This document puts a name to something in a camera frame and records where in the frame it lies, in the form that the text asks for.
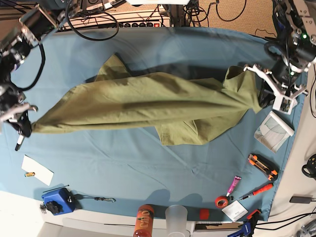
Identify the orange black utility knife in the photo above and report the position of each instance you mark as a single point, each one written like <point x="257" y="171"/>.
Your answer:
<point x="267" y="167"/>

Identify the blue orange clamp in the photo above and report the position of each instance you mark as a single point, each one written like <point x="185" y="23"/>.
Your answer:
<point x="247" y="228"/>

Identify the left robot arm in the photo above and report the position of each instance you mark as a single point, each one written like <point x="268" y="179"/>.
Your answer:
<point x="294" y="51"/>

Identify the black zip tie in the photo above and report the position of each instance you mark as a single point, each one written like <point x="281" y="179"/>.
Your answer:
<point x="55" y="188"/>

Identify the orange drink bottle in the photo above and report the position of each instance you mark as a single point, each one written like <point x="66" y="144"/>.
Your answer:
<point x="144" y="221"/>

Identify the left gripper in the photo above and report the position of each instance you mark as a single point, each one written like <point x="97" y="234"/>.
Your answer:
<point x="279" y="88"/>

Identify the black power strip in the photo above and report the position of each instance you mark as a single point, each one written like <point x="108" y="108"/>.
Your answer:
<point x="141" y="24"/>

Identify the blue table cloth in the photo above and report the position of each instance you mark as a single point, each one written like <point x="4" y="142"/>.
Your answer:
<point x="131" y="165"/>

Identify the translucent plastic cup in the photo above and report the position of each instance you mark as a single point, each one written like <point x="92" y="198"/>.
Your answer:
<point x="176" y="219"/>

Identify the white black marker pen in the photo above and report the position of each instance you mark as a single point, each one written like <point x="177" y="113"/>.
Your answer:
<point x="19" y="142"/>

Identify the white leaf pattern notebook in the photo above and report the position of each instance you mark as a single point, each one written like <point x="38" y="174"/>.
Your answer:
<point x="273" y="132"/>

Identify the pink glue tube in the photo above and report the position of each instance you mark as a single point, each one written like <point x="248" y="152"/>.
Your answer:
<point x="233" y="185"/>

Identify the red tape roll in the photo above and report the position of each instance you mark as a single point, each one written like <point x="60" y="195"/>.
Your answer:
<point x="222" y="202"/>

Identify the olive green t-shirt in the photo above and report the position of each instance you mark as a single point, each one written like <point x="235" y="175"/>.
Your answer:
<point x="237" y="84"/>

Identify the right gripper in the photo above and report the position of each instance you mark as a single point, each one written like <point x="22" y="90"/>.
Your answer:
<point x="17" y="116"/>

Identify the white paper card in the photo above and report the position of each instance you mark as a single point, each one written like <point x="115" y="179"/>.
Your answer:
<point x="42" y="173"/>

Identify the orange screwdriver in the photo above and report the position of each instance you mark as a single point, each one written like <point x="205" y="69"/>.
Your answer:
<point x="258" y="191"/>

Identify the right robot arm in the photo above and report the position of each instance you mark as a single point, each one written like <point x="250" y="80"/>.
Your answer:
<point x="22" y="37"/>

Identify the blue box with knob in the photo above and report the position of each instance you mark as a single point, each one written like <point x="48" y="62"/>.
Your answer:
<point x="59" y="201"/>

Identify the white square card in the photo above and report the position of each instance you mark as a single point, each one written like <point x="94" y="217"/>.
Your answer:
<point x="235" y="211"/>

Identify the small yellow battery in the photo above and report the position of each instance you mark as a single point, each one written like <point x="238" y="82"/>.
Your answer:
<point x="29" y="174"/>

